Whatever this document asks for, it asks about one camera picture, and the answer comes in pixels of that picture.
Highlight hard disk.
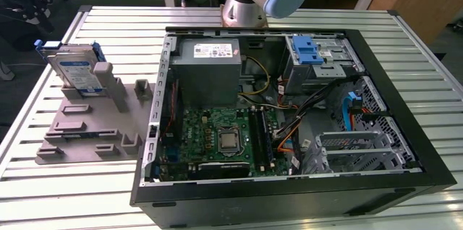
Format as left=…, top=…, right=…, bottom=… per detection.
left=33, top=39, right=106, bottom=98

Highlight red orange yellow power wire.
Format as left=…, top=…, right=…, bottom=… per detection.
left=352, top=106, right=389, bottom=122

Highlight silver disk bay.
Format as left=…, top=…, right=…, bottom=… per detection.
left=301, top=131, right=416, bottom=175

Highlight grey stand foot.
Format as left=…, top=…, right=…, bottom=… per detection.
left=0, top=60, right=16, bottom=81

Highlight grey parts rack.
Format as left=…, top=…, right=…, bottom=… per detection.
left=33, top=61, right=156, bottom=165

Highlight grey power supply unit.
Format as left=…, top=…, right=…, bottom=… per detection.
left=169, top=37, right=242, bottom=110

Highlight green motherboard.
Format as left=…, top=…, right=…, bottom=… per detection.
left=158, top=106, right=293, bottom=181

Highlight silver CPU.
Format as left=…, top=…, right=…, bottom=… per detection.
left=218, top=131, right=240, bottom=149

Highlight black CPU socket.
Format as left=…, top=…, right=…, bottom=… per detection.
left=216, top=126, right=244, bottom=159

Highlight blue plastic drive latch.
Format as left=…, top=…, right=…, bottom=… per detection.
left=292, top=36, right=324, bottom=65

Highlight black RAM slot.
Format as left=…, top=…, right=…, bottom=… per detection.
left=249, top=107, right=266, bottom=168

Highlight black graphics card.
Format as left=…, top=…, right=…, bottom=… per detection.
left=186, top=161, right=250, bottom=180

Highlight silver optical drive cage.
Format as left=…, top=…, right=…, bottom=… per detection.
left=281, top=34, right=364, bottom=95

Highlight black PC case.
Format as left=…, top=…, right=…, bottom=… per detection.
left=129, top=26, right=457, bottom=229

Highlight thin red wire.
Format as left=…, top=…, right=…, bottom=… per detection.
left=164, top=79, right=181, bottom=136

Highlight yellow and black wires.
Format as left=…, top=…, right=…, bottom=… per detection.
left=237, top=55, right=272, bottom=97

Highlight black cable bundle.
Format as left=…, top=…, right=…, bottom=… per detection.
left=273, top=76, right=363, bottom=138

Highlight orange flat wire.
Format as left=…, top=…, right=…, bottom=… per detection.
left=276, top=132, right=301, bottom=165

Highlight blue flat data wire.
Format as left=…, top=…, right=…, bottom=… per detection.
left=340, top=91, right=363, bottom=133

